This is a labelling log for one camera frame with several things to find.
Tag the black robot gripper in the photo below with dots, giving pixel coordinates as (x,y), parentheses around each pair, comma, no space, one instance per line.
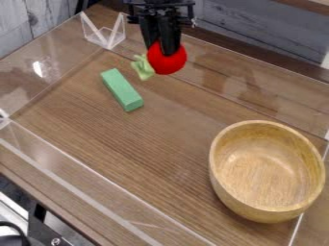
(142,10)

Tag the red plush tomato green leaf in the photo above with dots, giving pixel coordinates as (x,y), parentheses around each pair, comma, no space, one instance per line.
(154,63)

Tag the green foam block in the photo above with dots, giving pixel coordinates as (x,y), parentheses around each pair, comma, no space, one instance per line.
(125,93)

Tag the wooden bowl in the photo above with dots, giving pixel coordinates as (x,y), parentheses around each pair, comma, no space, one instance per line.
(267,171)

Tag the clear acrylic corner bracket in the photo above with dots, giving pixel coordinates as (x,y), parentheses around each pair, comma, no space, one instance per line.
(106,37)

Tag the clear acrylic tray wall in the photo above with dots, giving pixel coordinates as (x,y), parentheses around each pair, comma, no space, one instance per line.
(102,209)

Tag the black table leg bracket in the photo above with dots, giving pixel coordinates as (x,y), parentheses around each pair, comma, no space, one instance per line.
(41,231)

